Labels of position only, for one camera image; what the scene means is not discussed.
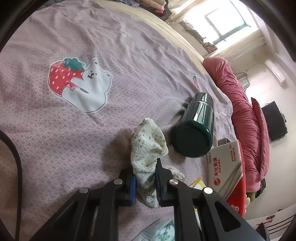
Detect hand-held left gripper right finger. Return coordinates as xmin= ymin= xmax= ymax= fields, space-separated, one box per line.
xmin=154 ymin=158 xmax=266 ymax=241

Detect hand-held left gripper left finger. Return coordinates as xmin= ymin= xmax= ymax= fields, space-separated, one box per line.
xmin=30 ymin=169 xmax=137 ymax=241

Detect floral cloth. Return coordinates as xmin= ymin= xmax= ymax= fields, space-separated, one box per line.
xmin=130 ymin=118 xmax=185 ymax=208

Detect yellow cartoon packet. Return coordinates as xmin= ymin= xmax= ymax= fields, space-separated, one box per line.
xmin=188 ymin=177 xmax=206 ymax=189

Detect clear plastic bag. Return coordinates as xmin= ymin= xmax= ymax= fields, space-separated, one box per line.
xmin=136 ymin=219 xmax=175 ymax=241

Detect red and white cardboard box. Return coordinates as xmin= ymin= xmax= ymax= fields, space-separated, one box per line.
xmin=206 ymin=138 xmax=247 ymax=217

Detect dark green thermos bottle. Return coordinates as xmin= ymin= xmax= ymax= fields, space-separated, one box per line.
xmin=171 ymin=92 xmax=213 ymax=158

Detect red quilt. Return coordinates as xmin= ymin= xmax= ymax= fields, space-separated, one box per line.
xmin=203 ymin=57 xmax=270 ymax=193

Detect red pillow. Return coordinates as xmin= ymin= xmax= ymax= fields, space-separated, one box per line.
xmin=251 ymin=97 xmax=270 ymax=183

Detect black television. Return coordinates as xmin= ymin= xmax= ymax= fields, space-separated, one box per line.
xmin=261 ymin=101 xmax=288 ymax=142

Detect lilac strawberry printed bed sheet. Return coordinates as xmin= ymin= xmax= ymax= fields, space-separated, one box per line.
xmin=0 ymin=0 xmax=234 ymax=241

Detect clothes on windowsill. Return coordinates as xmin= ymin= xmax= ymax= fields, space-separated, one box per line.
xmin=180 ymin=20 xmax=218 ymax=55

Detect white air conditioner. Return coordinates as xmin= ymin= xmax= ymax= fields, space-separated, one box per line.
xmin=264 ymin=59 xmax=287 ymax=84

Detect window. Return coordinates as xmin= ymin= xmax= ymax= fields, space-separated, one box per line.
xmin=205 ymin=7 xmax=252 ymax=44

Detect cream curtain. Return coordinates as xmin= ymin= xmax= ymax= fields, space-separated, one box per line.
xmin=171 ymin=0 xmax=208 ymax=24

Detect pile of folded clothes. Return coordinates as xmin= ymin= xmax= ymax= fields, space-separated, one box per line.
xmin=139 ymin=0 xmax=173 ymax=20

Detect black cable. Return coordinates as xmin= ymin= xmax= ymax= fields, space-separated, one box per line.
xmin=0 ymin=130 xmax=23 ymax=241

